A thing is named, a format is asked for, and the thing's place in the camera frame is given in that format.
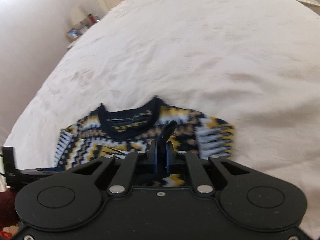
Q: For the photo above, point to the navy yellow patterned knit sweater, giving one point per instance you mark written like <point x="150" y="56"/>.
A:
<point x="119" y="133"/>

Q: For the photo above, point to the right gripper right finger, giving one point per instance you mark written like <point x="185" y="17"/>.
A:
<point x="163" y="148"/>

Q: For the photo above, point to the red cup on nightstand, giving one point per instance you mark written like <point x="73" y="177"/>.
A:
<point x="92" y="18"/>

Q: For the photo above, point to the red knit garment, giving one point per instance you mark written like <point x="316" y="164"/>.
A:
<point x="8" y="216"/>

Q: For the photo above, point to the cream embroidered bedspread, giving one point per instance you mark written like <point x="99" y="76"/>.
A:
<point x="252" y="63"/>

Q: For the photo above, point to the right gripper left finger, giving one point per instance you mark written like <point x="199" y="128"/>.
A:
<point x="152" y="157"/>

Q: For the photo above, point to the blue picture frame left nightstand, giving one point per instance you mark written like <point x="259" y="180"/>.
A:
<point x="73" y="34"/>

